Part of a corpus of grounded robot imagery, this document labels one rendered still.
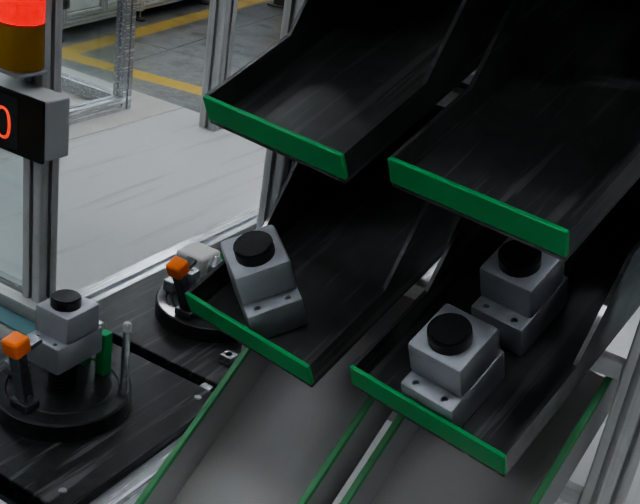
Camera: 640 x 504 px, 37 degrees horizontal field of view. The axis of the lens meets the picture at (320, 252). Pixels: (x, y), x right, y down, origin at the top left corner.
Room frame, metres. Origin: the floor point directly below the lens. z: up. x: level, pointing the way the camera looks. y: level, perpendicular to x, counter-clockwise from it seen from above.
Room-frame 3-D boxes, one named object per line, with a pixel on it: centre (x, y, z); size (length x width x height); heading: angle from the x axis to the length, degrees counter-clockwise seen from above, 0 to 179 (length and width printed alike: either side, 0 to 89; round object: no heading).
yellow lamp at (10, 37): (1.00, 0.36, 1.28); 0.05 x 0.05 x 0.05
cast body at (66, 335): (0.82, 0.24, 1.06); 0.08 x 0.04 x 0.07; 153
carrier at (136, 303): (1.04, 0.12, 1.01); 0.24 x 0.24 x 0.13; 63
